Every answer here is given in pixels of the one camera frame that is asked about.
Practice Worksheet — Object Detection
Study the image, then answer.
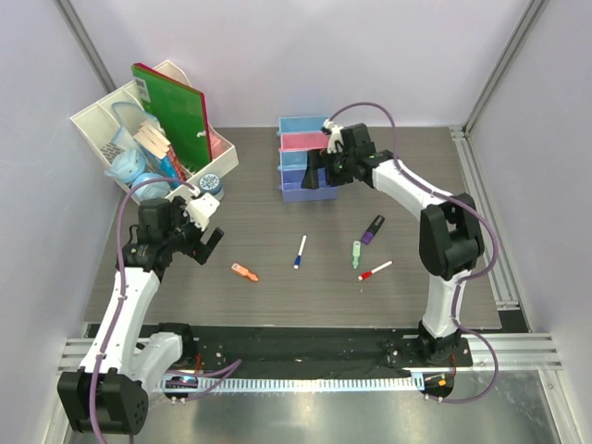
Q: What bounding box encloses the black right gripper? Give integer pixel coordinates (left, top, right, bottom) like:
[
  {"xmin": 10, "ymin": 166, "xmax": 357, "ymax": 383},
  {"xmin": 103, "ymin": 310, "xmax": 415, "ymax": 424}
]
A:
[{"xmin": 302, "ymin": 147, "xmax": 355, "ymax": 190}]

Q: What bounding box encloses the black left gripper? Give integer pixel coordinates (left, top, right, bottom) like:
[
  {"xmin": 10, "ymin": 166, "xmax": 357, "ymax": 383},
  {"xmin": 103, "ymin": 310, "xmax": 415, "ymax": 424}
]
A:
[{"xmin": 163, "ymin": 197, "xmax": 222, "ymax": 264}]

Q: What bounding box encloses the orange marker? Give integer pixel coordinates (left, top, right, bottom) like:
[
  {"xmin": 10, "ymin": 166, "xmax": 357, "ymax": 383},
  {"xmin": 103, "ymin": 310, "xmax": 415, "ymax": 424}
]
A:
[{"xmin": 231, "ymin": 263, "xmax": 259, "ymax": 282}]

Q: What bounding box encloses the pastel four-drawer organizer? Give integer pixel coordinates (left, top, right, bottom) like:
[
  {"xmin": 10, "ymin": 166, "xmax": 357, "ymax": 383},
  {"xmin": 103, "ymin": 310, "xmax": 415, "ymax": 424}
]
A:
[{"xmin": 277, "ymin": 115, "xmax": 338, "ymax": 203}]

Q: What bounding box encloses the blue round slime jar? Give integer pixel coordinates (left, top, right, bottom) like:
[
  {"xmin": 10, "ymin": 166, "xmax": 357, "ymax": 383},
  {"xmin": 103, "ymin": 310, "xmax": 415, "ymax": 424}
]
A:
[{"xmin": 198, "ymin": 173, "xmax": 224, "ymax": 201}]

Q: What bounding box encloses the purple highlighter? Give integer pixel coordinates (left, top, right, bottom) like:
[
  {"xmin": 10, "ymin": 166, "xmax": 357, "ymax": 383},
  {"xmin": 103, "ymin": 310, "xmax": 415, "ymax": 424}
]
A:
[{"xmin": 361, "ymin": 215, "xmax": 385, "ymax": 245}]

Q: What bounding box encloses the light green marker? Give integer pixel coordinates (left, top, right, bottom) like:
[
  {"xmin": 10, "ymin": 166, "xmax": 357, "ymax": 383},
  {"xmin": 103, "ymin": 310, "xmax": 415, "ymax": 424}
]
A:
[{"xmin": 351, "ymin": 240, "xmax": 362, "ymax": 269}]

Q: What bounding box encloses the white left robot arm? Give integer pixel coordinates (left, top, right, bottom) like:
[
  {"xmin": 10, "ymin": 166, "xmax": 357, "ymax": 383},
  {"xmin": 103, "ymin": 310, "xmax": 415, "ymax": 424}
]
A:
[{"xmin": 57, "ymin": 193, "xmax": 224, "ymax": 443}]

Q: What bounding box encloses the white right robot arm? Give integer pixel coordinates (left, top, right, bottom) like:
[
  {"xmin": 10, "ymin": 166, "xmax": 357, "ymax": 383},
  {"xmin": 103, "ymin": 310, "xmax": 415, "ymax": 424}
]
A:
[{"xmin": 302, "ymin": 120, "xmax": 484, "ymax": 365}]

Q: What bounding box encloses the light blue round case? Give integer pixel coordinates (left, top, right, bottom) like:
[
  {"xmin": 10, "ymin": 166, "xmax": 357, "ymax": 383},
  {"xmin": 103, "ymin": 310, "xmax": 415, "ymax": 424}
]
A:
[{"xmin": 130, "ymin": 172, "xmax": 171, "ymax": 204}]

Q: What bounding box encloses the blue whiteboard marker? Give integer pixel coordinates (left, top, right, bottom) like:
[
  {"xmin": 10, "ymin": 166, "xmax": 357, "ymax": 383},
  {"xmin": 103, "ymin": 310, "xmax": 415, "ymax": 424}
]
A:
[{"xmin": 293, "ymin": 234, "xmax": 307, "ymax": 270}]

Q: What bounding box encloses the pink notebook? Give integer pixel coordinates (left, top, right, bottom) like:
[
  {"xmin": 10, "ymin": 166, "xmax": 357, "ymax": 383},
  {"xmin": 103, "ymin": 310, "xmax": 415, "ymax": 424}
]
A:
[{"xmin": 210, "ymin": 130, "xmax": 225, "ymax": 160}]

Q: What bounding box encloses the blue tape dispenser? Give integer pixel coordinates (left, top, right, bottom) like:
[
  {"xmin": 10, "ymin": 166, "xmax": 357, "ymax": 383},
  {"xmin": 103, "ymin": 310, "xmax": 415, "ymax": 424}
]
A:
[{"xmin": 105, "ymin": 149, "xmax": 146, "ymax": 185}]

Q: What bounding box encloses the red whiteboard marker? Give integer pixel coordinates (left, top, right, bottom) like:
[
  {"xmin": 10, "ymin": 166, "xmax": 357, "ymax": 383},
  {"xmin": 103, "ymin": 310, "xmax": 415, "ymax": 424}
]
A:
[{"xmin": 357, "ymin": 260, "xmax": 393, "ymax": 281}]

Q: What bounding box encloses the white desk organizer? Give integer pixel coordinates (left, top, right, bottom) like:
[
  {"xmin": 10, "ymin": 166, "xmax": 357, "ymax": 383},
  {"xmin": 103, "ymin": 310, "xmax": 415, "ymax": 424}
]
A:
[{"xmin": 70, "ymin": 61, "xmax": 239, "ymax": 203}]

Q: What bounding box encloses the wooden clips stack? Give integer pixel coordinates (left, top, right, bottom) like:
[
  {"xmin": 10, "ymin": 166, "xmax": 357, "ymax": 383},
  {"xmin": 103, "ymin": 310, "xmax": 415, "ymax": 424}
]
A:
[{"xmin": 133, "ymin": 118, "xmax": 170, "ymax": 160}]

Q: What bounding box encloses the green notebook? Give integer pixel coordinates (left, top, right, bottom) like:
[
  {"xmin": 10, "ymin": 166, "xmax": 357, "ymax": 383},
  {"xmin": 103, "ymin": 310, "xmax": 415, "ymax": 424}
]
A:
[{"xmin": 131, "ymin": 63, "xmax": 212, "ymax": 171}]

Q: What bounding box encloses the clear blue measuring cup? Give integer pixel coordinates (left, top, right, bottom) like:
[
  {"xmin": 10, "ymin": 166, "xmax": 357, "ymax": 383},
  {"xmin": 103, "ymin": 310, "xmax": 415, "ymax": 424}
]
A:
[{"xmin": 100, "ymin": 101, "xmax": 144, "ymax": 165}]

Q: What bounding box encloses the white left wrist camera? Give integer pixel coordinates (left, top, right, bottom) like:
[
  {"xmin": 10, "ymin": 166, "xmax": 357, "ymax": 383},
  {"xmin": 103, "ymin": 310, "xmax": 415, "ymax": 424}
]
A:
[{"xmin": 185, "ymin": 193, "xmax": 220, "ymax": 231}]

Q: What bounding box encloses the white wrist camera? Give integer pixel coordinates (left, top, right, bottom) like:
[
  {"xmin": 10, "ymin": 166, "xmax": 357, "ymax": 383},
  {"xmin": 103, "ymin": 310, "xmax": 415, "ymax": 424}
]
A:
[
  {"xmin": 185, "ymin": 193, "xmax": 220, "ymax": 231},
  {"xmin": 321, "ymin": 119, "xmax": 344, "ymax": 154}
]

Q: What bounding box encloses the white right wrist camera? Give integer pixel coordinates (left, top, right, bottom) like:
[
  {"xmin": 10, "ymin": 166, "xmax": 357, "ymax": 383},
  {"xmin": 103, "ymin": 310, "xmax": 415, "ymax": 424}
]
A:
[{"xmin": 321, "ymin": 119, "xmax": 344, "ymax": 154}]

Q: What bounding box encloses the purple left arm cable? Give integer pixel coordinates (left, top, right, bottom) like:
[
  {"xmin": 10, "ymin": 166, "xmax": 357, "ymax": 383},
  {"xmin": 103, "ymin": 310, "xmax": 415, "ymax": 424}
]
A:
[{"xmin": 90, "ymin": 178, "xmax": 241, "ymax": 444}]

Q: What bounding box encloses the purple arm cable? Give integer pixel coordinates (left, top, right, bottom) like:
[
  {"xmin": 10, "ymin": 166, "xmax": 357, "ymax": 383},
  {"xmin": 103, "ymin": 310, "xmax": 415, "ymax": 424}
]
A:
[
  {"xmin": 328, "ymin": 102, "xmax": 501, "ymax": 404},
  {"xmin": 90, "ymin": 178, "xmax": 241, "ymax": 444}
]

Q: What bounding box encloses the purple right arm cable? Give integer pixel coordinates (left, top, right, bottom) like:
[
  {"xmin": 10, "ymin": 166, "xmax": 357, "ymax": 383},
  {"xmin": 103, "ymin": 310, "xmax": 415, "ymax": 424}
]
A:
[{"xmin": 328, "ymin": 102, "xmax": 501, "ymax": 404}]

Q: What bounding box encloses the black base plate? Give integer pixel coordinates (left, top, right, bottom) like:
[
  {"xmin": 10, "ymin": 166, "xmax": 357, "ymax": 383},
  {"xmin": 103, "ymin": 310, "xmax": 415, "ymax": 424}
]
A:
[{"xmin": 87, "ymin": 323, "xmax": 474, "ymax": 371}]

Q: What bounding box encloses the white slotted cable duct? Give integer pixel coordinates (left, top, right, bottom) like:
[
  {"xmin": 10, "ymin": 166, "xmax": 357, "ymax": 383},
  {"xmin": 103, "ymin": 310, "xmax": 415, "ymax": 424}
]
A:
[{"xmin": 160, "ymin": 374, "xmax": 425, "ymax": 394}]

